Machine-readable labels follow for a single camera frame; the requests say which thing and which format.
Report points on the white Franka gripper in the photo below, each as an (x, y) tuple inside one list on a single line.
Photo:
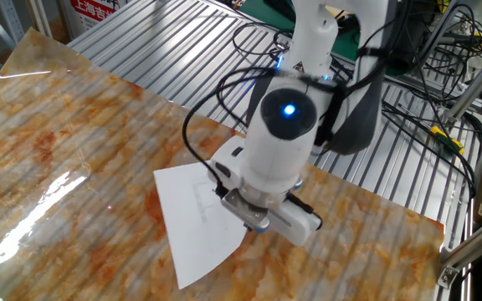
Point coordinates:
[(295, 226)]

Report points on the white printed paper sheet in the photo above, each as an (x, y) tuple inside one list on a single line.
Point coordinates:
[(199, 234)]

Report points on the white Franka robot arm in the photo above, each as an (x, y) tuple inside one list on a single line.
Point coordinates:
[(274, 159)]

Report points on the aluminium profile strut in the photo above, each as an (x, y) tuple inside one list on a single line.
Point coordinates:
[(479, 79), (437, 37), (475, 246)]

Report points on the green mat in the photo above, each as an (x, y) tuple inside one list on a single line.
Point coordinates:
[(266, 12)]

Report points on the black device box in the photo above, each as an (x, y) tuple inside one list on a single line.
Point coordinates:
[(412, 37)]

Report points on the orange marble pattern mat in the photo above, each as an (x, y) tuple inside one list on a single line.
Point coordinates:
[(57, 125)]

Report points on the white board with red sign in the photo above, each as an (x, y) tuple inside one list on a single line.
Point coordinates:
[(92, 10)]

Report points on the pale wooden slats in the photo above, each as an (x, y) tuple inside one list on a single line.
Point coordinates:
[(36, 12)]

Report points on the silver camera with blue caps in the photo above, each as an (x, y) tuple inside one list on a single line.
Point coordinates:
[(245, 211)]

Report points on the grey perforated metal post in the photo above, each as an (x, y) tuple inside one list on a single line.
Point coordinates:
[(13, 18)]

